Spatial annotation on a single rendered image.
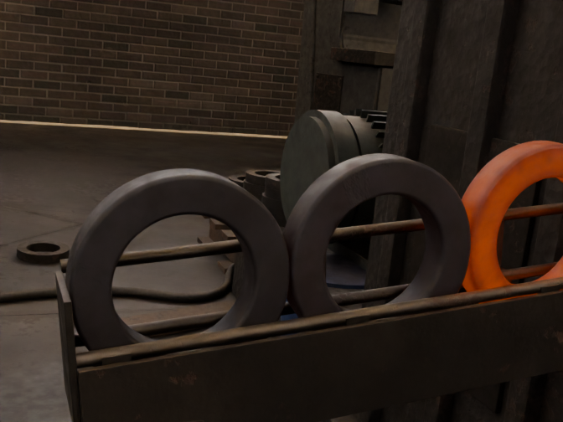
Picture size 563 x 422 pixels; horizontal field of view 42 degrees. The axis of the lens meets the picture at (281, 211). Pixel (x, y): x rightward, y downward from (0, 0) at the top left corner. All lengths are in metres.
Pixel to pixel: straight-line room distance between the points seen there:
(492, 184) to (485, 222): 0.04
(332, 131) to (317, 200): 1.35
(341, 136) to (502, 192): 1.27
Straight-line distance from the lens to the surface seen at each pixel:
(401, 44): 1.52
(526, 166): 0.74
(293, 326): 0.63
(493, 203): 0.73
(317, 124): 2.02
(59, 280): 0.62
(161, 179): 0.58
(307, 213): 0.63
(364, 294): 0.73
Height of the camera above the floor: 0.83
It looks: 12 degrees down
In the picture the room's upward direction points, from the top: 6 degrees clockwise
